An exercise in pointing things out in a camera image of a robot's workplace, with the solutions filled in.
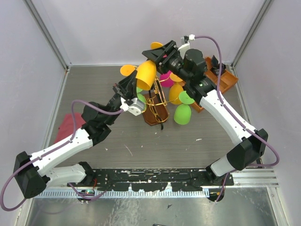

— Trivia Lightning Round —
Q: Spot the black patterned folded tie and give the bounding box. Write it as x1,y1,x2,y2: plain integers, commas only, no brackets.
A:
210,55,226,76

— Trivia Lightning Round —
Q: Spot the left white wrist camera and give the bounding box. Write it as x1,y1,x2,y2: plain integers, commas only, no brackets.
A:
120,97,146,116

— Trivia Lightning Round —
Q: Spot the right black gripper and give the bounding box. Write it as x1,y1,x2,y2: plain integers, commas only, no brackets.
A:
141,40,191,83

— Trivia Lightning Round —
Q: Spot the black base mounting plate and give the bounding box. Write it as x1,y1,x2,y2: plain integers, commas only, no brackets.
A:
72,168,234,192

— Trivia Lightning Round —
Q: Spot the pink wine glass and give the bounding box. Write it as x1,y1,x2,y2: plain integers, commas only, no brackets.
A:
159,71,174,88

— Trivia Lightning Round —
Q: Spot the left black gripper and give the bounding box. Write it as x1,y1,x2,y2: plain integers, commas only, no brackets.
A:
104,70,139,126

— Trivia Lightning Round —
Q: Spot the gold wire wine glass rack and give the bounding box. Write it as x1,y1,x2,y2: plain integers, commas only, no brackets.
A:
141,76,170,130

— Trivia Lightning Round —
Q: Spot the green wine glass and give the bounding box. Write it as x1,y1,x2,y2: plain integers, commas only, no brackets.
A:
174,91,195,125
136,87,146,104

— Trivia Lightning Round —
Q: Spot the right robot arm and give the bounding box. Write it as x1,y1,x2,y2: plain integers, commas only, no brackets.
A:
142,40,268,186

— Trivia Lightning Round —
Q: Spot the wooden compartment tray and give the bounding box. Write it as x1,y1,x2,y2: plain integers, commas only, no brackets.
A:
191,57,238,113

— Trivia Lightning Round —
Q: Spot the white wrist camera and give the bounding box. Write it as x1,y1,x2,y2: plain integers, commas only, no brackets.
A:
120,97,146,116
178,34,195,51

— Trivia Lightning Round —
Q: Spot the green wine glass front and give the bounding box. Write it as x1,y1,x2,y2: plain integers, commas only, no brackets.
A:
174,91,195,125

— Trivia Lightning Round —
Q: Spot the grey cable duct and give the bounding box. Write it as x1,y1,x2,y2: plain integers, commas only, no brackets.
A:
36,189,209,198

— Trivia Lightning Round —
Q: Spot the red cloth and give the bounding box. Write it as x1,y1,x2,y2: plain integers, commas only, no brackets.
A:
54,112,85,144

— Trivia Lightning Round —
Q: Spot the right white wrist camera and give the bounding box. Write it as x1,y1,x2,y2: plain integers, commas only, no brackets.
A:
178,34,195,51

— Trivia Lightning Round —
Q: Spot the orange wine glass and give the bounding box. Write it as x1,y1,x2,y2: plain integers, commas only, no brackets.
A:
169,73,184,105
120,65,137,77
135,41,163,91

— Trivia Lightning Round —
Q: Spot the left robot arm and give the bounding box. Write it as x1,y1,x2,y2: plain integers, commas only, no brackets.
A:
14,73,142,199

